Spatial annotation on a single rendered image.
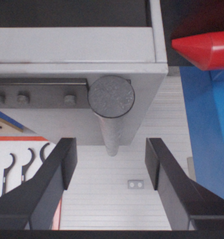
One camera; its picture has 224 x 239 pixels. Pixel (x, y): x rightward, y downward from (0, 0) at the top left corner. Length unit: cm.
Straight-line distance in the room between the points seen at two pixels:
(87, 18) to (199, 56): 17
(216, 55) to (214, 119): 21
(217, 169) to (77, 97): 36
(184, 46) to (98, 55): 16
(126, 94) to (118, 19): 10
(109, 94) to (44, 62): 8
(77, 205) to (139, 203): 64
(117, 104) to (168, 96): 215
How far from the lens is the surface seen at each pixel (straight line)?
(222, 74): 47
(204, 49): 30
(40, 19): 25
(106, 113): 16
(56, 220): 203
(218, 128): 45
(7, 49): 22
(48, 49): 21
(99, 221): 201
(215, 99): 47
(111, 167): 196
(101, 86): 17
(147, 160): 16
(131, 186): 192
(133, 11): 24
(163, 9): 28
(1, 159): 229
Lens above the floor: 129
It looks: 19 degrees down
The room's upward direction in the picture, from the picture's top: 180 degrees counter-clockwise
